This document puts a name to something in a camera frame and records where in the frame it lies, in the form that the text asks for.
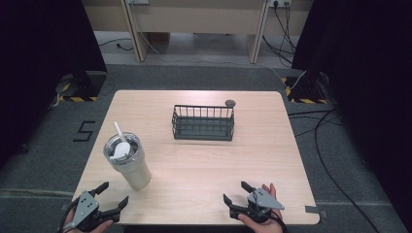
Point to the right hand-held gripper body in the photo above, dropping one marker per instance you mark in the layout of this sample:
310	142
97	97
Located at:
259	204

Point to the black stand base hazard tape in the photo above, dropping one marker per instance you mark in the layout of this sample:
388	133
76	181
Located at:
306	89
85	85

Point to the black curtain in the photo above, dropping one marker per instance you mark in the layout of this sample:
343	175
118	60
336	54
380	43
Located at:
42	64
369	97

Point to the person's left hand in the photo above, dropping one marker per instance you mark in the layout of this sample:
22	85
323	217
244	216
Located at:
97	227

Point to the beige tumbler with clear lid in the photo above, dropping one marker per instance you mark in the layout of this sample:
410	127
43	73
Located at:
131	161

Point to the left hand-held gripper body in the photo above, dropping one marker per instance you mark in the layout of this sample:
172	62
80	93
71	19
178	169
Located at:
85	207

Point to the grey tape strip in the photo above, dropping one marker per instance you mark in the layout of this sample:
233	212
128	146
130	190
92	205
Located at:
316	211

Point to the white socket box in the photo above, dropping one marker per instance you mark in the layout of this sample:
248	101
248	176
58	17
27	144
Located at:
138	1

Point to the beige wooden desk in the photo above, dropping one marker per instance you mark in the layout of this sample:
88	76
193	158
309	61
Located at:
194	16

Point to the white straw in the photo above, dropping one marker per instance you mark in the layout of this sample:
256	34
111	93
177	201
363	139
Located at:
120	131

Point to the white wall power outlet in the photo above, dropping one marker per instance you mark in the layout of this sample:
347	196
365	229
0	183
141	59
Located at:
280	3

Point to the small round grey disc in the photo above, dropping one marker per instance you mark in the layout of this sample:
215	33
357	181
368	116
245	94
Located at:
230	103

